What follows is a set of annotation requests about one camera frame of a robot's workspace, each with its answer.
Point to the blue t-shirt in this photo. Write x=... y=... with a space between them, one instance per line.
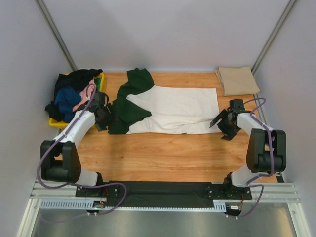
x=66 y=99

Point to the pink t-shirt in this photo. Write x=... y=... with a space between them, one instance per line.
x=85 y=94

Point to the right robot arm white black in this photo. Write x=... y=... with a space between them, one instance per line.
x=266 y=152

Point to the yellow plastic bin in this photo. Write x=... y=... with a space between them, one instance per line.
x=63 y=125

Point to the folded beige t-shirt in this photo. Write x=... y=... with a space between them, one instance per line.
x=236 y=81

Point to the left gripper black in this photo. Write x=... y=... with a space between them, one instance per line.
x=111 y=118

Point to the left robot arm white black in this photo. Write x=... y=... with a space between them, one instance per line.
x=59 y=160

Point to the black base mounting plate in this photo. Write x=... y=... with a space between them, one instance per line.
x=155 y=194

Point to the black t-shirt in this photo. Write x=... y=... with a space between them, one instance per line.
x=78 y=80

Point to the bright green t-shirt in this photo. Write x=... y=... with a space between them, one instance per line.
x=98 y=82

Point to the green and white raglan t-shirt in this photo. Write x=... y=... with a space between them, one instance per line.
x=143 y=107

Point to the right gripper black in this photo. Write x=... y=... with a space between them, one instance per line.
x=228 y=134

